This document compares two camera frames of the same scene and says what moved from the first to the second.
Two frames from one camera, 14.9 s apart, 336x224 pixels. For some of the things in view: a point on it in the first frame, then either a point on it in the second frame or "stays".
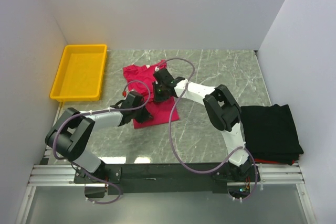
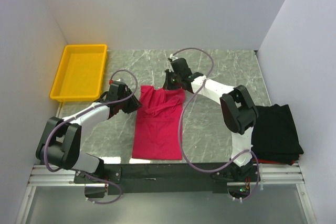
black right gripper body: x=159 y=94 → x=172 y=81
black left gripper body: x=140 y=115 → x=129 y=105
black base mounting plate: x=166 y=178 stays
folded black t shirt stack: x=270 y=132 stays
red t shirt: x=139 y=79 → x=158 y=132
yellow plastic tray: x=81 y=75 stays
